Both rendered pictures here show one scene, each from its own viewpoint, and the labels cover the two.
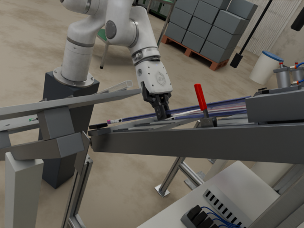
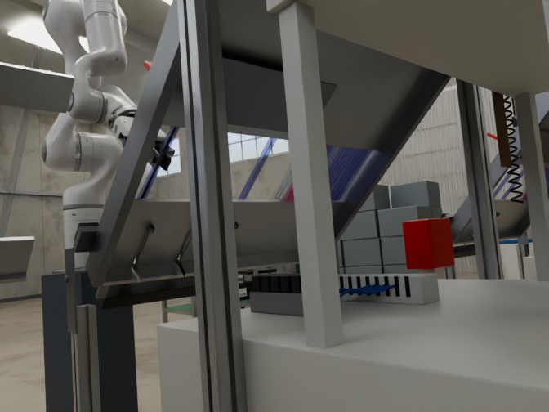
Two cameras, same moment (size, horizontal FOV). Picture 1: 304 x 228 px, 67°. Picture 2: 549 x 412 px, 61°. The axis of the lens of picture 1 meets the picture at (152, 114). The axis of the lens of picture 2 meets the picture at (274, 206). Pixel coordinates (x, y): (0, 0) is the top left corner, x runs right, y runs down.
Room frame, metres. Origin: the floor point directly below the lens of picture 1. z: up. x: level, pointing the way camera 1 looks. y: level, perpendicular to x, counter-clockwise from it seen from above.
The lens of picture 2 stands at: (-0.28, -0.46, 0.73)
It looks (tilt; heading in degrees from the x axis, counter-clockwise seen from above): 5 degrees up; 13
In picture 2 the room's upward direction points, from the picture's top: 5 degrees counter-clockwise
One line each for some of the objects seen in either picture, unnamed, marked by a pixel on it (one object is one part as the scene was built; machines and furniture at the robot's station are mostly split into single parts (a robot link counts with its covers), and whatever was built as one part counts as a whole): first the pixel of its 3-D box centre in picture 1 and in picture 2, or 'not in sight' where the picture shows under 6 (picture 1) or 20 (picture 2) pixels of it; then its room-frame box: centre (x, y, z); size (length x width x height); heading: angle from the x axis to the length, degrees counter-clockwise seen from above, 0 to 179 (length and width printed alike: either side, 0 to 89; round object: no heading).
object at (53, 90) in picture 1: (64, 131); (92, 391); (0.96, 0.42, 0.35); 0.18 x 0.18 x 0.70; 73
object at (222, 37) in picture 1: (207, 24); (376, 244); (5.21, -0.35, 0.66); 1.33 x 0.88 x 1.31; 68
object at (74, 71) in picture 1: (77, 59); (85, 240); (0.96, 0.42, 0.79); 0.19 x 0.19 x 0.18
